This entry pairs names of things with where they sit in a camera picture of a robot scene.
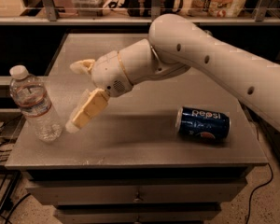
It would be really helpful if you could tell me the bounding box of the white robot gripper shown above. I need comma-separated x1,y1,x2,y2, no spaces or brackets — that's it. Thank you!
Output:
65,51,133,133

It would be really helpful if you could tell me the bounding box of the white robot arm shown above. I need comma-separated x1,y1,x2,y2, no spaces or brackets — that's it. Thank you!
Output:
65,14,280,133

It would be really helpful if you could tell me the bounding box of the clear plastic water bottle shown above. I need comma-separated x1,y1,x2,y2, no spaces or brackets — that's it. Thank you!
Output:
9,65,63,143

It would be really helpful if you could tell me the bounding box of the grey drawer cabinet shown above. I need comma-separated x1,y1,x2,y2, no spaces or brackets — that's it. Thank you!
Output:
4,32,269,224

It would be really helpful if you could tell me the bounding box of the blue pepsi can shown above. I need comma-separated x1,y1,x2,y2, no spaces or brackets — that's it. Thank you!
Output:
175,106,231,140

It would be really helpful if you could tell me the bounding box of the printed snack bag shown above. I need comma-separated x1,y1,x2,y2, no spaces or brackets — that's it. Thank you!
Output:
188,0,246,18

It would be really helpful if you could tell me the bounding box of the grey metal shelf rail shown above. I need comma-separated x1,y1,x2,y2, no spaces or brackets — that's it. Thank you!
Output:
0,0,280,25

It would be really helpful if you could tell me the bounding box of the black cables left floor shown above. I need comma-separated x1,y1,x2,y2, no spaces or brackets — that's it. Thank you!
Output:
0,115,32,224

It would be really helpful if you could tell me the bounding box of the black cable right floor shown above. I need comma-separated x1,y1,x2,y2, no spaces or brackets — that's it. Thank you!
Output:
244,162,274,224

